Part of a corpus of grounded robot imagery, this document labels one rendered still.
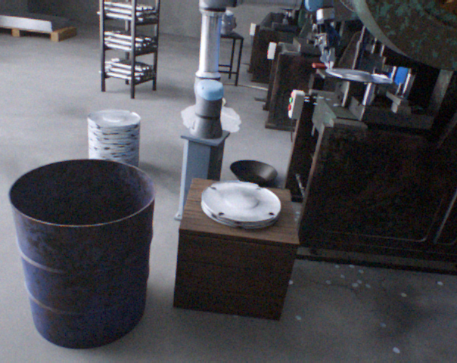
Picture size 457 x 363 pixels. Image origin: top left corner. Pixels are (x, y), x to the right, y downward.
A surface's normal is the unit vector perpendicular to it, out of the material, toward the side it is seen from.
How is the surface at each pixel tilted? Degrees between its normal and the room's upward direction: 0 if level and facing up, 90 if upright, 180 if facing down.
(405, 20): 90
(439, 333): 0
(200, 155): 90
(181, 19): 90
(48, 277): 92
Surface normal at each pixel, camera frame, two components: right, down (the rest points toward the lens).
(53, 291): -0.25, 0.44
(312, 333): 0.13, -0.88
